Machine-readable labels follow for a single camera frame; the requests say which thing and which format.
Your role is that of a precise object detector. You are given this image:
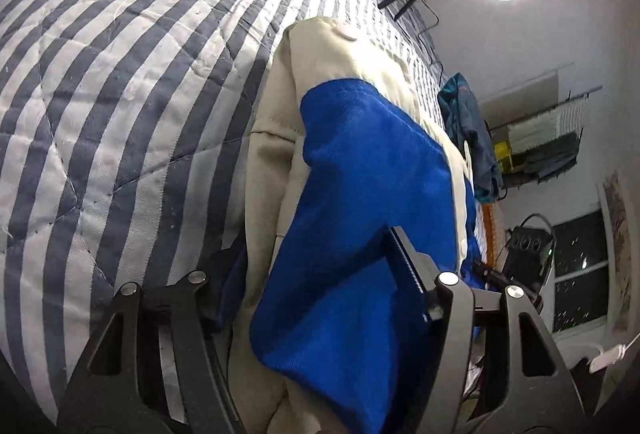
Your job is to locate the yellow box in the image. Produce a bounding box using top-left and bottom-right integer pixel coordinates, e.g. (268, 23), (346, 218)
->
(492, 140), (516, 175)

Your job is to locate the window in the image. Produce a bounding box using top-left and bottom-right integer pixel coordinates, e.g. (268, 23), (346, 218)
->
(550, 209), (613, 335)

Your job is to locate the white power strip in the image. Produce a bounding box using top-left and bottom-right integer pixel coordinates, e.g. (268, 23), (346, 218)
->
(589, 343), (628, 374)

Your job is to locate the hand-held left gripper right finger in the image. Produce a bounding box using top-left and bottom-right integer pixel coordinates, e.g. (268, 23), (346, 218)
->
(390, 226), (586, 434)

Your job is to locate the beige and blue jacket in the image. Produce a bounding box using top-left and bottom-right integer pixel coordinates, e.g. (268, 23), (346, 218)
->
(215, 16), (483, 434)

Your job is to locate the black metal clothes rack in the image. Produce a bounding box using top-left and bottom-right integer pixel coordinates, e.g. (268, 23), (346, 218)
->
(492, 86), (603, 195)

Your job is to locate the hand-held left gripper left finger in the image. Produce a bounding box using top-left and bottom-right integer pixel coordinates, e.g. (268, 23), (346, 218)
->
(57, 270), (241, 434)

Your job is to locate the green white striped towel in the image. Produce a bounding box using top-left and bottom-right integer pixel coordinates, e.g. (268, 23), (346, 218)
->
(505, 98), (586, 155)

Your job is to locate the dark blue clothes pile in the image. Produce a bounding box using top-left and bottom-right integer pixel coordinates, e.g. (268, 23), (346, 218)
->
(437, 74), (503, 202)

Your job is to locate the blue white striped quilt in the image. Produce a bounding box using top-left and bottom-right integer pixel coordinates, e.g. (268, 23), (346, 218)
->
(0, 0), (446, 420)

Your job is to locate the wall poster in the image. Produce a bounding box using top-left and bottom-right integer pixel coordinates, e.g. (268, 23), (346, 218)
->
(600, 171), (633, 334)

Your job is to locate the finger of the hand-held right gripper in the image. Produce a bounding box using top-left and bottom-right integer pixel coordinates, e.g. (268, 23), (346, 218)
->
(472, 261), (506, 287)

